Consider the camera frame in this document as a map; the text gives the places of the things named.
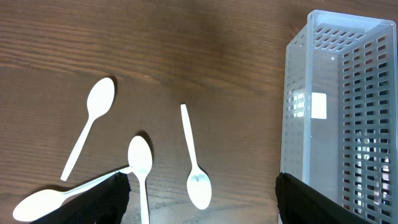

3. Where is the translucent white plastic basket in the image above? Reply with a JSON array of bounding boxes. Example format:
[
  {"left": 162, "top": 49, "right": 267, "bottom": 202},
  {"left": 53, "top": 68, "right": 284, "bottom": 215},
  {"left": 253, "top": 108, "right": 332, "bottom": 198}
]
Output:
[{"left": 280, "top": 10, "right": 397, "bottom": 223}]

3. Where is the white label sticker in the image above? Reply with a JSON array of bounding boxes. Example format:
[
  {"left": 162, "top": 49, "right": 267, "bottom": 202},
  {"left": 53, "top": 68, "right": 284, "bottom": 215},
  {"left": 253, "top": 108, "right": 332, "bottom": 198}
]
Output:
[{"left": 311, "top": 92, "right": 327, "bottom": 119}]

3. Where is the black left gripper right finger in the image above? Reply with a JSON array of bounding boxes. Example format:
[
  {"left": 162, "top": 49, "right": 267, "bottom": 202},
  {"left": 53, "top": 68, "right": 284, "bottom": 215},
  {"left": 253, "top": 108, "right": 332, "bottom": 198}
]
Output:
[{"left": 275, "top": 172, "right": 370, "bottom": 224}]

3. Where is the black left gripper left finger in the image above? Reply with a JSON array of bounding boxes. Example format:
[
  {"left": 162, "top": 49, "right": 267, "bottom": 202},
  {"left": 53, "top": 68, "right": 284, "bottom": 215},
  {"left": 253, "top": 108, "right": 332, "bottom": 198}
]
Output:
[{"left": 31, "top": 173, "right": 131, "bottom": 224}]

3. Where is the white spoon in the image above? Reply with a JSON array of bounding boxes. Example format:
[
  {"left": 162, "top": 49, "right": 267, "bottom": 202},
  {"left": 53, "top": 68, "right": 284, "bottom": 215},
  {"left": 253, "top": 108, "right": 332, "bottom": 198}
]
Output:
[
  {"left": 180, "top": 103, "right": 212, "bottom": 210},
  {"left": 60, "top": 77, "right": 115, "bottom": 181},
  {"left": 128, "top": 136, "right": 153, "bottom": 224},
  {"left": 12, "top": 166, "right": 132, "bottom": 222}
]

